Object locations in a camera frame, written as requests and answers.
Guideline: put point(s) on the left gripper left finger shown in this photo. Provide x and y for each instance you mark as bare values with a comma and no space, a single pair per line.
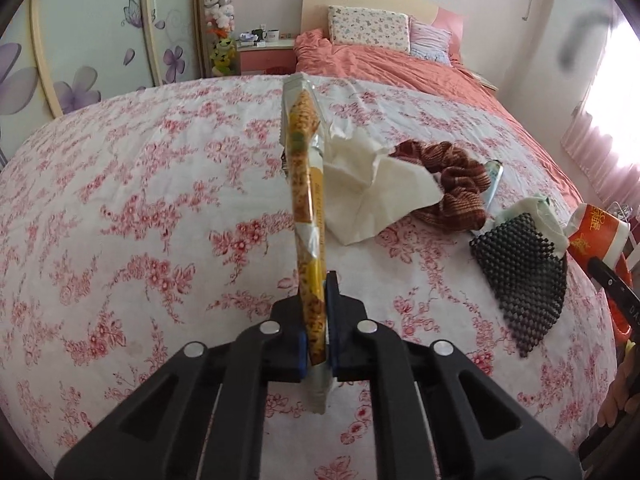
201,414

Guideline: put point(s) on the beige pink headboard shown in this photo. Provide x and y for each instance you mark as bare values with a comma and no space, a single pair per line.
314,16

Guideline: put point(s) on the floral white pillow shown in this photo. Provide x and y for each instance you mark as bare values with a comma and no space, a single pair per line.
369,27

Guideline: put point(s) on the red white packaging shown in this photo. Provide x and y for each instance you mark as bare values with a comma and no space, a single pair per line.
594,233

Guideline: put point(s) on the brown knitted scrunchie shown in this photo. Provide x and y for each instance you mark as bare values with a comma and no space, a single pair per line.
463,181

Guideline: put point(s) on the small light blue tube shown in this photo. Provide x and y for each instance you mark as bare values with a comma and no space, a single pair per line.
494,170

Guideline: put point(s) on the pink white nightstand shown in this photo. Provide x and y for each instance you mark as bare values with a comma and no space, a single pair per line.
268,58

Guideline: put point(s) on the white mug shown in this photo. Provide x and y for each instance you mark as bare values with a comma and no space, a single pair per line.
272,35

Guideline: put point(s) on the black mesh mat piece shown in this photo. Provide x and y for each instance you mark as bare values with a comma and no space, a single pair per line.
526,277

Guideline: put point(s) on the striped pink pillow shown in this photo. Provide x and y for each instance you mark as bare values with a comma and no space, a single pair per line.
429,43

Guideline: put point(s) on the floral glass wardrobe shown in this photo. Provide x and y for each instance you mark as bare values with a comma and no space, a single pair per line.
58,56

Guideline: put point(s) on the coral pink duvet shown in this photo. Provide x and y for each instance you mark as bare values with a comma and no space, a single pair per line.
316,55

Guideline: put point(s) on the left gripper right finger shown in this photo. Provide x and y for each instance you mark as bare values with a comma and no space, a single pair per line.
436,415

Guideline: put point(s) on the floral pink white cloth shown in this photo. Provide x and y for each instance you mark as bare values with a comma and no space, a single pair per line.
146,221

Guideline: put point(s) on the plush toy display column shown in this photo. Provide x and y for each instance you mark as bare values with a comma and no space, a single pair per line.
219,21

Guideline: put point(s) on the yellow snack wrapper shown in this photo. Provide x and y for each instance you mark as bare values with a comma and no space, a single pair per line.
302,137

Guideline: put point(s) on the white crumpled tissue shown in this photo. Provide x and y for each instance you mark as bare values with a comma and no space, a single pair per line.
366,189

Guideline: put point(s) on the white green wrapper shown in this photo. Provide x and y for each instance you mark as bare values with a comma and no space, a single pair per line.
539,208

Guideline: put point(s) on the pink curtain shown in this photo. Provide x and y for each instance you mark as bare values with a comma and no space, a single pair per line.
610,166

